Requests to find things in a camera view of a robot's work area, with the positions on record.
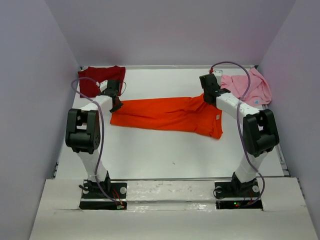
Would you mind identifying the orange t-shirt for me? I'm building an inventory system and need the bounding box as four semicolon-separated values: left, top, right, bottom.
110;94;223;139

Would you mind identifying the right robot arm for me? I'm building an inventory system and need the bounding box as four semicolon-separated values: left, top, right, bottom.
199;73;280;199

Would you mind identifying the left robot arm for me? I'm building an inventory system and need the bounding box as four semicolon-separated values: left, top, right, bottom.
65;77;123;203

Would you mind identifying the dark red folded t-shirt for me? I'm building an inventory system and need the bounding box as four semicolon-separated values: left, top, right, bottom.
78;66;126;98

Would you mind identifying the pink t-shirt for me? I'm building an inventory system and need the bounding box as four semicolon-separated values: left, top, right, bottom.
221;68;272;107

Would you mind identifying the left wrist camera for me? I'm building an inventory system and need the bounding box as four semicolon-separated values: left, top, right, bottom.
96;80;108;92

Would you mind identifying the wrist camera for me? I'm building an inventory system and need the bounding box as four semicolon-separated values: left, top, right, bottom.
211;69;223;81
96;80;108;92

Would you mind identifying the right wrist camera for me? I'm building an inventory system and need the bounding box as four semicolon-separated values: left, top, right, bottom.
211;69;223;81

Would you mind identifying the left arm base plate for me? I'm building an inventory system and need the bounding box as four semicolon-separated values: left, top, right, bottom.
78;180;128;211

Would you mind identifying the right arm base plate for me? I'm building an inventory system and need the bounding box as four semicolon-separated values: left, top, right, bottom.
212;180;263;210

